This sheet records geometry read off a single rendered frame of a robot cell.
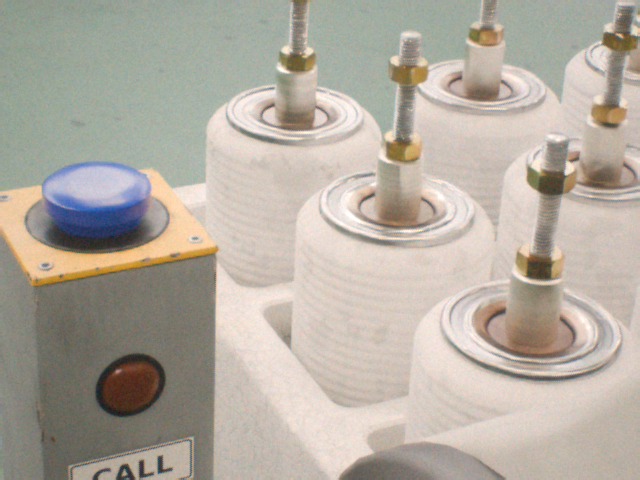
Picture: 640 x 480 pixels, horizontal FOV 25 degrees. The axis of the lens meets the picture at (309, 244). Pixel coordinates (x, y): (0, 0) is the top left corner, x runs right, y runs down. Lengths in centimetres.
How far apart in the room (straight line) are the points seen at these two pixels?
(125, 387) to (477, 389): 14
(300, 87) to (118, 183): 25
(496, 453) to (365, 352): 38
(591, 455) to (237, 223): 52
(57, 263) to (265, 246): 27
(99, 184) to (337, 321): 19
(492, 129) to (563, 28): 91
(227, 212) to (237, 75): 74
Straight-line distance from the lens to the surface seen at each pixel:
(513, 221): 74
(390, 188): 68
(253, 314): 74
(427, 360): 59
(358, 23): 167
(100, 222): 52
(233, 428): 74
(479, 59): 83
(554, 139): 57
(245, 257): 78
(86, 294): 52
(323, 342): 69
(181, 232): 53
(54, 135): 137
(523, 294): 59
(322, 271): 68
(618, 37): 72
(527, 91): 84
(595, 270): 73
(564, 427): 28
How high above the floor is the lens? 57
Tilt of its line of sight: 29 degrees down
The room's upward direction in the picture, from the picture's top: 3 degrees clockwise
